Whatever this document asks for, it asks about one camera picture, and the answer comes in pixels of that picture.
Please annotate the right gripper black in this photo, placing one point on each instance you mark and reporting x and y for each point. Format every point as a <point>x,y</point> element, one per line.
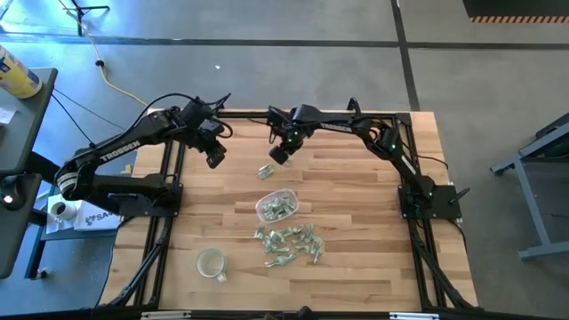
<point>291,140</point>

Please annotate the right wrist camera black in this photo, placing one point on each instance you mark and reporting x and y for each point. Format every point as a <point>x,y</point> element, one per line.
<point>278,117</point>

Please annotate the white paper slip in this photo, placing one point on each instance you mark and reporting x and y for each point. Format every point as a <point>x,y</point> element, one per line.
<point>5,115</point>

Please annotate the white coffee cup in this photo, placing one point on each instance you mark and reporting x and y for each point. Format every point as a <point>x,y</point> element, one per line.
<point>64,210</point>

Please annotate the dark grey desk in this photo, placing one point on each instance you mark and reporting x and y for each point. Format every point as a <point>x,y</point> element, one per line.
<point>13,240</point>

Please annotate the wrapper pile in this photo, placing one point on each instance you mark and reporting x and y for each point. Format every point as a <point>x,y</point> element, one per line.
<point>269,214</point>

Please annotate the grey metal cart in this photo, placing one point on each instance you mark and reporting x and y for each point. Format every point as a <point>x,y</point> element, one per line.
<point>532,204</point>

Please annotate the black tripod stand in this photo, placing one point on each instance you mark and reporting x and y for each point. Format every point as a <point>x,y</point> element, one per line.
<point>80,22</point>

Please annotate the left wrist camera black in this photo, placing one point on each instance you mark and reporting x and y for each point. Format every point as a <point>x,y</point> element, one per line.
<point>212,126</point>

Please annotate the black mat hazard stripes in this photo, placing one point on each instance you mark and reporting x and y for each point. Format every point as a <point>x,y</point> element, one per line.
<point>511,8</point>

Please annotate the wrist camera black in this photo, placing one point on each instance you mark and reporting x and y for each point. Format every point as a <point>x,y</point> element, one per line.
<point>278,117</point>
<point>212,126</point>

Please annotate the blue framed cart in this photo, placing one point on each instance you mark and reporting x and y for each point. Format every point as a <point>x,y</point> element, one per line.
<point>36,249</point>

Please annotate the black base lever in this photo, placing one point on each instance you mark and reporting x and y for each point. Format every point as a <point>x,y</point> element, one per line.
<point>460,195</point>

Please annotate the black aluminium table frame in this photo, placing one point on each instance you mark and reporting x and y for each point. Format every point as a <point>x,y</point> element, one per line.
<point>403,119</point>

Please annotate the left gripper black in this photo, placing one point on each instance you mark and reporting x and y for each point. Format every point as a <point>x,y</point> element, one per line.
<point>213,142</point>

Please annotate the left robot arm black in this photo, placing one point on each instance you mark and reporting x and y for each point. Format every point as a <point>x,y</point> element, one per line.
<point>120,149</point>

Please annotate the black diagonal support beam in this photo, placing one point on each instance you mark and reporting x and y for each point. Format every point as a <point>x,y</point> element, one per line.
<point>40,162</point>

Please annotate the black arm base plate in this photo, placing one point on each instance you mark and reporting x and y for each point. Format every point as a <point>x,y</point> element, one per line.
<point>444,209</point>
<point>173,208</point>

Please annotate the grey side desk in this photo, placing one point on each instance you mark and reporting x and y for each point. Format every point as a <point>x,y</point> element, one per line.
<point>31,124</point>

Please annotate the black device red light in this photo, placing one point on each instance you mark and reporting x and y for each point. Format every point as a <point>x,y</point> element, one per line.
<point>11,195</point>

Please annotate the white printed paper sheet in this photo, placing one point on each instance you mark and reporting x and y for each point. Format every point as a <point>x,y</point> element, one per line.
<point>95,220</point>

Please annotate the clear plastic container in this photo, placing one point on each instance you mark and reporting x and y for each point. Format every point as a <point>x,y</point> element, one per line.
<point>284,193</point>

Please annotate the yellow and blue canister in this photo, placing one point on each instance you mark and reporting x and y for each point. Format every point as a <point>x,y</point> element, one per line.
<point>18,75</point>

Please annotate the silver metal bracket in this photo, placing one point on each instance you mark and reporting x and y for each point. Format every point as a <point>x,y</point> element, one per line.
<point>166,316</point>
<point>413,316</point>

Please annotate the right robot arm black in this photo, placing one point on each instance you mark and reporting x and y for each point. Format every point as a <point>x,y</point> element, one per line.
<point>338,126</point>

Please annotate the white napkin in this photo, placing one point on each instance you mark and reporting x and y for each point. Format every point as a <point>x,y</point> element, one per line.
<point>53,224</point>

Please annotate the patterned ceramic mug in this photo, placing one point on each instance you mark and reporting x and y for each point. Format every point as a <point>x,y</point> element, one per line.
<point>211,262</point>

